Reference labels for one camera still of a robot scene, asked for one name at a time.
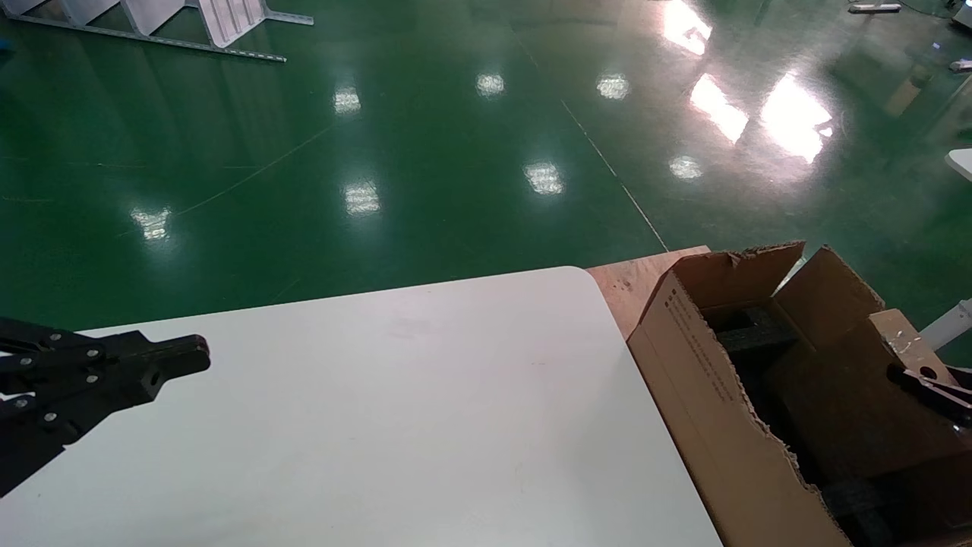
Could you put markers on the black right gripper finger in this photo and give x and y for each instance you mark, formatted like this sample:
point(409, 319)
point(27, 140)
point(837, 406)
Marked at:
point(938, 389)

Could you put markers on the white machine base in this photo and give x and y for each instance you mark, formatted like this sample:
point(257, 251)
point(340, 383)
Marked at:
point(963, 14)

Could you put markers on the white round table edge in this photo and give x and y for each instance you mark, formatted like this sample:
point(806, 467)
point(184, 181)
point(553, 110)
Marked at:
point(960, 163)

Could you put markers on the grey metal rack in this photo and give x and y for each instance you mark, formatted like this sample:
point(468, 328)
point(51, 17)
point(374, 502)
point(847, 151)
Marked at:
point(213, 23)

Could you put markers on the big cardboard box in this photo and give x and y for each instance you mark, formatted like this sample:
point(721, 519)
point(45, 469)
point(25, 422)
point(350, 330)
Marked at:
point(721, 425)

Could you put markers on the small white floor object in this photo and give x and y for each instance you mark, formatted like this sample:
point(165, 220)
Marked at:
point(961, 66)

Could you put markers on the black foam block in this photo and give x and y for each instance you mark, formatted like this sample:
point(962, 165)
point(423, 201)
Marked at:
point(752, 334)
point(866, 513)

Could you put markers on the white metal leg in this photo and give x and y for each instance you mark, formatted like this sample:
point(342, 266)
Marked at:
point(949, 325)

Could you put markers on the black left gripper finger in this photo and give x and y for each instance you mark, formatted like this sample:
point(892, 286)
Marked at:
point(175, 353)
point(91, 406)

